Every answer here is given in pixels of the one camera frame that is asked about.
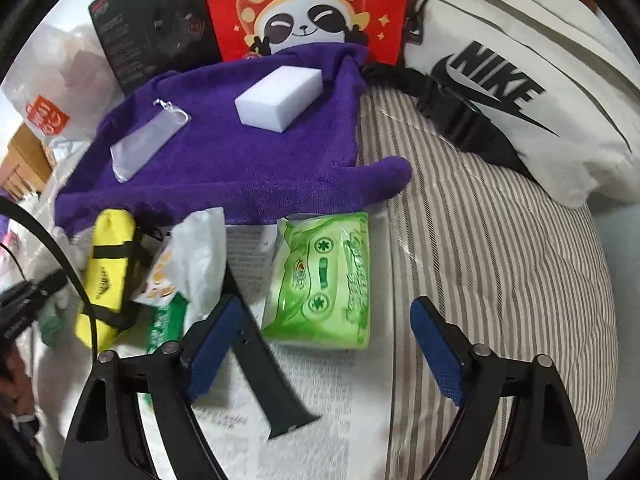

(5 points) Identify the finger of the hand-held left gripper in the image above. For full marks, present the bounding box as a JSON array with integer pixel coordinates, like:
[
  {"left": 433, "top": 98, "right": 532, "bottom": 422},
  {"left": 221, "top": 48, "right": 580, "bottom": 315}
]
[{"left": 0, "top": 269, "right": 68, "bottom": 313}]

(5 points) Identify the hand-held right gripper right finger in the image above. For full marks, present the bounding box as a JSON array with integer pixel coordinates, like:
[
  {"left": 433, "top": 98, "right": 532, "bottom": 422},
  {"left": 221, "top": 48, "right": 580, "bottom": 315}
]
[{"left": 410, "top": 296, "right": 588, "bottom": 480}]

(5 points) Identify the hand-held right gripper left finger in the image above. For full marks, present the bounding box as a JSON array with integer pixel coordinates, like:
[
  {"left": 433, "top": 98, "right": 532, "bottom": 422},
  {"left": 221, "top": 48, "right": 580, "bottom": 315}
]
[{"left": 60, "top": 295, "right": 251, "bottom": 480}]

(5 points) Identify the mint and white cloth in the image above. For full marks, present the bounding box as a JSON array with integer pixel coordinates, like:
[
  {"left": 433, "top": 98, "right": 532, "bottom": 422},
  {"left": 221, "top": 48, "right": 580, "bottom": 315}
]
[{"left": 37, "top": 305, "right": 76, "bottom": 348}]

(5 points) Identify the green and white tissue packet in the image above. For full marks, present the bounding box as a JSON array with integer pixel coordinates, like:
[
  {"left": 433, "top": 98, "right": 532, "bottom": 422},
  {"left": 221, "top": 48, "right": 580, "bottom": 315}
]
[{"left": 146, "top": 292, "right": 192, "bottom": 358}]

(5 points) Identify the long black watch strap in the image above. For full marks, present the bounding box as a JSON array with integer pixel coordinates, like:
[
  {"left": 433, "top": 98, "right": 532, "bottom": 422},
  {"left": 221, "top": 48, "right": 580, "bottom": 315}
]
[{"left": 224, "top": 262, "right": 322, "bottom": 442}]

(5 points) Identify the yellow zip pouch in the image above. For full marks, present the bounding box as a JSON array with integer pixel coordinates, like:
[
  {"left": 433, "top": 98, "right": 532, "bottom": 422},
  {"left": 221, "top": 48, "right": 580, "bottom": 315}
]
[{"left": 74, "top": 208, "right": 146, "bottom": 352}]

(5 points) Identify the white bundle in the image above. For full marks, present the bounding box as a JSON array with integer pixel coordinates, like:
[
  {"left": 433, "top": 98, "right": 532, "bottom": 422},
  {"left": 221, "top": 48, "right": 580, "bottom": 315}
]
[{"left": 132, "top": 207, "right": 228, "bottom": 321}]

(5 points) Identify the green tissue pack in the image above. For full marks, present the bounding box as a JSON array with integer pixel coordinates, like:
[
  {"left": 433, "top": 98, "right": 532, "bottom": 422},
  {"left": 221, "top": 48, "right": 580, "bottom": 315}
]
[{"left": 261, "top": 211, "right": 372, "bottom": 351}]

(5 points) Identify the purple towel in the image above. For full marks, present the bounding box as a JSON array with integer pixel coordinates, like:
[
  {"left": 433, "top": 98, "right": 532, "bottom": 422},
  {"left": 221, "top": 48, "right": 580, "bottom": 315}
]
[{"left": 54, "top": 42, "right": 412, "bottom": 236}]

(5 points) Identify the white sponge block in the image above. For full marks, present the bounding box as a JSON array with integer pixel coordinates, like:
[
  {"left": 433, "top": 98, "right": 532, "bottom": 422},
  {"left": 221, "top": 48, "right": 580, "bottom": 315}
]
[{"left": 235, "top": 66, "right": 323, "bottom": 133}]

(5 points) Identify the striped bedding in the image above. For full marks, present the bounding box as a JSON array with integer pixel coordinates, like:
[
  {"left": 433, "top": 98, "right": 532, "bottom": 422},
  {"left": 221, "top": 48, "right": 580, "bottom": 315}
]
[{"left": 350, "top": 80, "right": 618, "bottom": 480}]

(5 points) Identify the printed newspaper sheet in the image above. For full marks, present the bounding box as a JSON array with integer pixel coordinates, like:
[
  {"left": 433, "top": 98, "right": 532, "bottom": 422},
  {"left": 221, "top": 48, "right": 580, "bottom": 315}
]
[{"left": 145, "top": 220, "right": 401, "bottom": 480}]

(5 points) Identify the wooden furniture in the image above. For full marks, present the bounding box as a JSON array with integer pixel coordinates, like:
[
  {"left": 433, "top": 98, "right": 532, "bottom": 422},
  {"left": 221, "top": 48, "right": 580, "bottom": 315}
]
[{"left": 0, "top": 122, "right": 56, "bottom": 201}]

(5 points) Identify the clear small zip bag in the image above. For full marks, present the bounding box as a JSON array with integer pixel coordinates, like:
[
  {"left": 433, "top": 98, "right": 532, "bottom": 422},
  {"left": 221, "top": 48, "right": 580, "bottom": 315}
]
[{"left": 110, "top": 99, "right": 192, "bottom": 182}]

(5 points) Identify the white plastic bag orange logo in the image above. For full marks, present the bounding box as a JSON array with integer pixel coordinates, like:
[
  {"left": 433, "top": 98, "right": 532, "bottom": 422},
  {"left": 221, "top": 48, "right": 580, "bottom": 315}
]
[{"left": 0, "top": 22, "right": 126, "bottom": 161}]

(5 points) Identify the black headset box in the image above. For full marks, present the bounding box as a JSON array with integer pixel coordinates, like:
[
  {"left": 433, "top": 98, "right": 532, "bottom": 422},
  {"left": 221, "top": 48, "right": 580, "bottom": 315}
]
[{"left": 87, "top": 0, "right": 223, "bottom": 96}]

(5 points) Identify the red panda print bag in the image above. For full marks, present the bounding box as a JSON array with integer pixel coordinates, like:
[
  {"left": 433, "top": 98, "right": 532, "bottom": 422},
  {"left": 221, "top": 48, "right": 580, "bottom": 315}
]
[{"left": 197, "top": 0, "right": 413, "bottom": 67}]

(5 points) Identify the white waist bag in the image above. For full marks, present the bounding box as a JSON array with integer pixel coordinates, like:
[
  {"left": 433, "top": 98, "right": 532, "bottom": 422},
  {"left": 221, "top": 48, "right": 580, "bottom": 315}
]
[{"left": 362, "top": 0, "right": 640, "bottom": 208}]

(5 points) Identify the black cable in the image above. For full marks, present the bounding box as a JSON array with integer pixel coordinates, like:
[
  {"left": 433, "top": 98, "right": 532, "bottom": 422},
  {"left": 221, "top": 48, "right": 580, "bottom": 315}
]
[{"left": 0, "top": 196, "right": 98, "bottom": 353}]

